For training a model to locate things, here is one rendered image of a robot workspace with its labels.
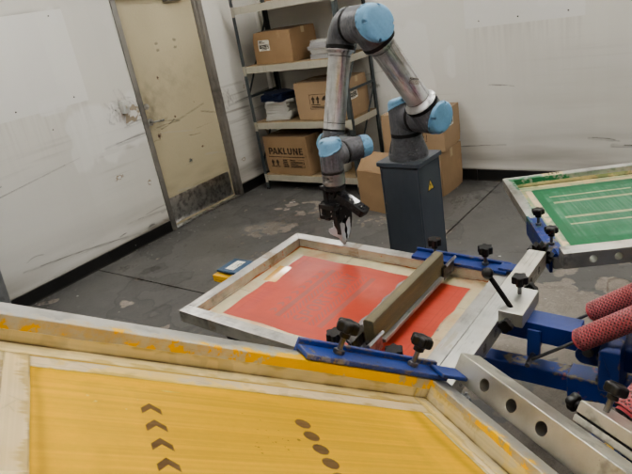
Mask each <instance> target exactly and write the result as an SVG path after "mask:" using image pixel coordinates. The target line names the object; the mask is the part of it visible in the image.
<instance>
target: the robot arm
mask: <svg viewBox="0 0 632 474"><path fill-rule="evenodd" d="M393 22H394V18H393V15H392V13H391V11H390V10H389V9H388V8H387V7H386V6H385V5H383V4H380V3H365V4H362V5H355V6H347V7H344V8H341V9H340V10H339V11H338V12H337V13H336V14H335V15H334V17H333V19H332V21H331V23H330V25H329V28H328V32H327V38H326V48H325V50H326V51H327V52H328V63H327V77H326V91H325V104H324V130H323V133H322V134H320V135H319V137H318V139H317V142H316V145H317V148H318V150H319V156H320V164H321V171H322V178H323V185H320V186H319V189H320V190H323V195H324V200H323V201H321V203H320V204H318V205H319V213H320V218H321V219H325V220H328V221H330V220H334V222H333V228H331V229H329V233H330V234H332V235H334V236H336V237H338V238H340V241H341V242H342V243H343V244H344V245H345V244H346V243H347V241H348V238H349V234H350V230H351V226H352V212H353V213H354V214H356V215H357V216H359V217H362V216H364V215H366V214H367V213H368V211H369V209H370V208H369V207H368V206H367V205H365V204H364V203H362V202H361V201H360V200H358V199H357V198H355V197H354V196H352V195H351V194H349V193H348V192H347V191H345V190H343V189H345V182H346V180H345V172H344V164H347V163H350V162H353V161H355V160H358V159H361V158H365V157H367V156H369V155H371V154H372V152H373V143H372V140H371V138H370V137H369V136H368V135H367V134H359V135H358V136H349V135H344V133H345V120H346V108H347V97H348V85H349V73H350V61H351V54H352V53H353V52H354V51H355V44H356V43H357V44H358V45H359V46H360V48H361V49H362V50H363V52H364V53H365V54H366V55H372V56H373V57H374V59H375V60H376V62H377V63H378V65H379V66H380V67H381V69H382V70H383V72H384V73H385V74H386V76H387V78H388V79H389V81H390V82H391V83H392V85H393V86H394V87H395V88H396V90H397V91H398V92H399V94H400V95H401V97H398V98H395V99H392V100H390V101H389V102H388V103H387V112H388V118H389V127H390V134H391V142H390V147H389V152H388V157H389V160H390V161H392V162H398V163H404V162H412V161H417V160H420V159H423V158H425V157H427V156H428V155H429V151H428V147H427V145H426V143H425V141H424V138H423V136H422V133H426V134H442V133H444V132H445V131H447V129H448V128H449V127H450V124H451V121H452V107H451V105H450V103H448V102H446V101H440V100H439V99H438V97H437V96H436V94H435V92H434V91H433V90H431V89H427V88H426V86H425V85H424V84H423V83H422V81H421V80H420V78H419V76H418V75H417V73H416V72H415V70H414V68H413V67H412V65H411V64H410V62H409V61H408V59H407V58H406V56H405V55H404V53H403V51H402V50H401V48H400V47H399V45H398V44H397V42H396V41H395V39H394V36H395V31H394V24H393ZM341 190H342V191H341ZM321 209H322V215H321Z"/></svg>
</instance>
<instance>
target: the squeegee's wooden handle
mask: <svg viewBox="0 0 632 474"><path fill-rule="evenodd" d="M443 266H444V261H443V253H442V252H438V251H435V252H434V253H433V254H432V255H431V256H430V257H429V258H427V259H426V260H425V261H424V262H423V263H422V264H421V265H420V266H419V267H418V268H417V269H416V270H415V271H414V272H413V273H412V274H411V275H410V276H409V277H408V278H407V279H406V280H405V281H404V282H403V283H402V284H401V285H400V286H399V287H397V288H396V289H395V290H394V291H393V292H392V293H391V294H390V295H389V296H388V297H387V298H386V299H385V300H384V301H383V302H382V303H381V304H380V305H379V306H378V307H377V308H376V309H375V310H374V311H373V312H372V313H371V314H370V315H369V316H367V317H366V318H365V319H364V321H363V325H364V334H365V343H366V345H368V344H369V343H370V342H371V341H372V340H373V338H374V337H375V336H376V335H377V334H378V333H379V332H381V331H382V330H384V331H385V333H384V334H383V335H382V337H383V336H384V335H385V334H386V332H387V331H388V330H389V329H390V328H391V327H392V326H393V325H394V324H395V323H397V322H398V321H399V320H400V319H401V318H402V316H403V315H404V314H405V313H406V311H408V310H409V309H410V308H411V307H412V306H413V305H414V304H415V303H416V302H417V301H418V300H419V298H420V297H421V296H422V295H423V294H424V293H425V292H426V291H427V290H428V289H429V288H430V287H431V286H432V285H433V284H434V283H435V281H436V280H437V279H438V278H439V277H442V267H443Z"/></svg>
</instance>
